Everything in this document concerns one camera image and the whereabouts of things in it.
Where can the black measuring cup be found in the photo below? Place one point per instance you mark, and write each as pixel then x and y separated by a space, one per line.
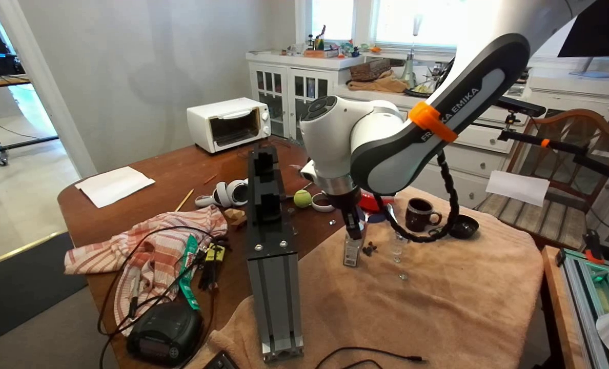
pixel 462 226

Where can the wooden chair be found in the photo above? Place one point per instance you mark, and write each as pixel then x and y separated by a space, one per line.
pixel 578 206

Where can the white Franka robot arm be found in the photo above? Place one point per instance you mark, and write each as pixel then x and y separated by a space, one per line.
pixel 386 135

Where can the white tape roll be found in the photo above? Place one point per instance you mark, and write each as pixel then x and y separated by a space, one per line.
pixel 323 206

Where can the tan terry towel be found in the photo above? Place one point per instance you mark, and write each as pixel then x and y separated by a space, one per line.
pixel 420 308

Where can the wooden base board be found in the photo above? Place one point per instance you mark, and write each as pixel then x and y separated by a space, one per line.
pixel 566 319

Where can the wooden pencil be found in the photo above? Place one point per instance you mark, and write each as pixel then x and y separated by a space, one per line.
pixel 185 198

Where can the pink striped cloth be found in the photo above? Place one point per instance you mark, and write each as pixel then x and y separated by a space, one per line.
pixel 111 252

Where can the clear labelled glass bottle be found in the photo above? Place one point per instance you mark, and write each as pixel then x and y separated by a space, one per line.
pixel 352 255

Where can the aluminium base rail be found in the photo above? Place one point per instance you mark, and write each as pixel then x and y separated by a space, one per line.
pixel 593 288

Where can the aluminium extrusion stand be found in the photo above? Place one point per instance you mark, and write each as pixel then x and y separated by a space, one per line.
pixel 273 273

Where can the black clock radio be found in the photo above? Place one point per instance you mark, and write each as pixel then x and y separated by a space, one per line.
pixel 166 334

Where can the white toaster oven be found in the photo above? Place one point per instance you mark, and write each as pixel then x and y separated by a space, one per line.
pixel 228 124

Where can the black monitor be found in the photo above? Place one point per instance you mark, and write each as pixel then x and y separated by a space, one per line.
pixel 601 27

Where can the dark brown mug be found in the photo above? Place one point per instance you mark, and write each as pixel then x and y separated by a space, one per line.
pixel 422 216

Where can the white paper sheet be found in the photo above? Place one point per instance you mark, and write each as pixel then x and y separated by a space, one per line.
pixel 116 185

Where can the white dresser with drawers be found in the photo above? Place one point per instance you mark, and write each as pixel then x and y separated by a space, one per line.
pixel 475 165

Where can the yellow tennis ball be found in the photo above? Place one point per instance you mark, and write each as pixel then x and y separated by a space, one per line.
pixel 302 196

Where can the small clear glass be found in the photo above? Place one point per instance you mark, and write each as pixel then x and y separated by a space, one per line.
pixel 396 249

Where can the white glass-door cabinet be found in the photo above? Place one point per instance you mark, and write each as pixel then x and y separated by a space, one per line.
pixel 284 88

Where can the black camera mounting bar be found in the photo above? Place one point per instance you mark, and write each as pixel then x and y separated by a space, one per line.
pixel 578 151

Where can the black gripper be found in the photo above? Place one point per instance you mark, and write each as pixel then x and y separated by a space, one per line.
pixel 350 201

